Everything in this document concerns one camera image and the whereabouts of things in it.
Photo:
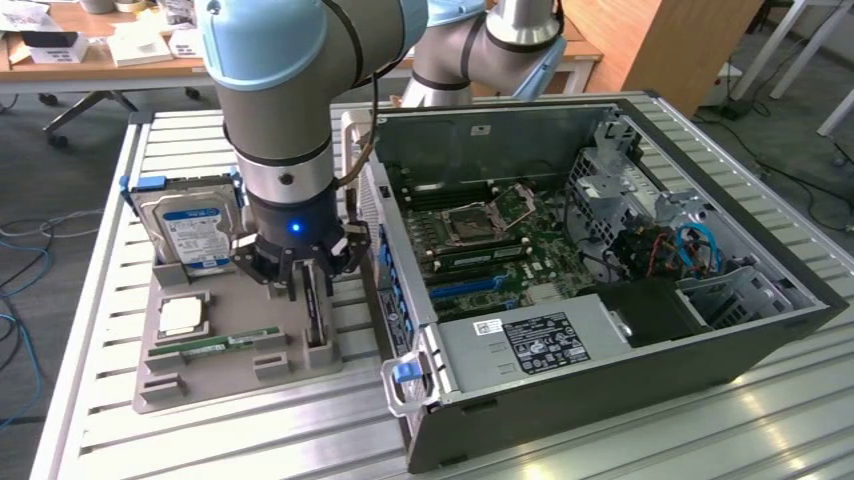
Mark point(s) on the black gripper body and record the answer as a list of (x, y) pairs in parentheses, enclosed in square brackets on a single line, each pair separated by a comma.
[(293, 220)]

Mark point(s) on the black graphics card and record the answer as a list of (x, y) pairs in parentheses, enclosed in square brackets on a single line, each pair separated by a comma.
[(312, 310)]

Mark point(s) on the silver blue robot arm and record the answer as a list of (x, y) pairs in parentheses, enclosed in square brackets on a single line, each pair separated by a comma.
[(280, 75)]

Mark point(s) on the hard disk in blue carrier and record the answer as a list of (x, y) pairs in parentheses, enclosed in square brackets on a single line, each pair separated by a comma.
[(189, 225)]

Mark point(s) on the silver CPU chip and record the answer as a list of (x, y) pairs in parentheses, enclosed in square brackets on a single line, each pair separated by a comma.
[(183, 316)]

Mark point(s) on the bare green RAM stick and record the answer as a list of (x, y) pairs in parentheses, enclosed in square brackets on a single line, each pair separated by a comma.
[(213, 342)]

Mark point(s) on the CPU socket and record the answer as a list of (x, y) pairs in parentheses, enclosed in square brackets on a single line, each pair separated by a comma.
[(469, 225)]

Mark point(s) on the long expansion slot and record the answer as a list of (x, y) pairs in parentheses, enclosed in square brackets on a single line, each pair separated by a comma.
[(467, 286)]

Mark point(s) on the grey parts rack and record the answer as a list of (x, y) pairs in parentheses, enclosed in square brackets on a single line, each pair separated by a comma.
[(240, 370)]

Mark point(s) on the grey power supply unit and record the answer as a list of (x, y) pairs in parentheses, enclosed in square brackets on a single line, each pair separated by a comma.
[(467, 350)]

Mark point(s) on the blue case latch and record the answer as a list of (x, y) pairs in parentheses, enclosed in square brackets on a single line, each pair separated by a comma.
[(404, 374)]

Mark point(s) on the metal socket cover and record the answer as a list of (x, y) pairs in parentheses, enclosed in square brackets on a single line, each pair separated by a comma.
[(519, 188)]

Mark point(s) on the green motherboard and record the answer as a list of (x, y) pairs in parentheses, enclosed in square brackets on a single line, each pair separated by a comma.
[(547, 260)]

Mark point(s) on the silver chipset heat sink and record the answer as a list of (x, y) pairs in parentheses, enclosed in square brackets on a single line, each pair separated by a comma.
[(541, 295)]

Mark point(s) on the metal disk bay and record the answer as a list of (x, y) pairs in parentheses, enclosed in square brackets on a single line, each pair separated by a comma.
[(734, 300), (600, 200)]

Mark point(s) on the black chair base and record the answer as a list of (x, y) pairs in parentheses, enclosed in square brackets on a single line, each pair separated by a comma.
[(89, 107)]

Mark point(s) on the white labelled box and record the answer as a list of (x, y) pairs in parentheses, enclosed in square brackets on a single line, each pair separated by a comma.
[(183, 47)]

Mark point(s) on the white packaging tray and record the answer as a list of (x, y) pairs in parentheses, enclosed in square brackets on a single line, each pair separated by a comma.
[(140, 52)]

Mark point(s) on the grey printed packet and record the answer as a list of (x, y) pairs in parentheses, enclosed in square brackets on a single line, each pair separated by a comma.
[(176, 11)]

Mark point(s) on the black open PC case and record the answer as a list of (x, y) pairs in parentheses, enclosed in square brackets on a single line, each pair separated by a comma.
[(600, 400)]

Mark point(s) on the white box with black lid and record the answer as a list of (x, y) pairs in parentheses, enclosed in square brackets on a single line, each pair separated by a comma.
[(60, 52)]

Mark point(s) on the wooden desk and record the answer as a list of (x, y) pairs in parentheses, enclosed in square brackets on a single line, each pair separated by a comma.
[(96, 22)]

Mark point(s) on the tape roll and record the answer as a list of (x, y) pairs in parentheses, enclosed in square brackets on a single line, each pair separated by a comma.
[(128, 5)]

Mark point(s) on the grey cup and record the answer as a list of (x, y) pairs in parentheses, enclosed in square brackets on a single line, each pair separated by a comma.
[(97, 6)]

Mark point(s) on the flat cardboard box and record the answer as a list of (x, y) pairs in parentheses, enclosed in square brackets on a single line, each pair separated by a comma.
[(13, 52)]

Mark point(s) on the printed paper sheet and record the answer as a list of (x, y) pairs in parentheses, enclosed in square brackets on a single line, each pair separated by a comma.
[(26, 19)]

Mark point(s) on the wooden cabinet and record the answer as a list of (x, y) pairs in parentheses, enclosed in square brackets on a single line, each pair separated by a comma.
[(667, 50)]

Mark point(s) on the white floor box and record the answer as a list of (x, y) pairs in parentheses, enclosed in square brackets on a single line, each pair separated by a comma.
[(727, 85)]

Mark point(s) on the black intrusion switch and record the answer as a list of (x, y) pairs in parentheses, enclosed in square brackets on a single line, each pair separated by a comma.
[(384, 191)]

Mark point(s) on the white metal table frame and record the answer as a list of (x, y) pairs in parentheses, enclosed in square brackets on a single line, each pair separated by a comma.
[(760, 50)]

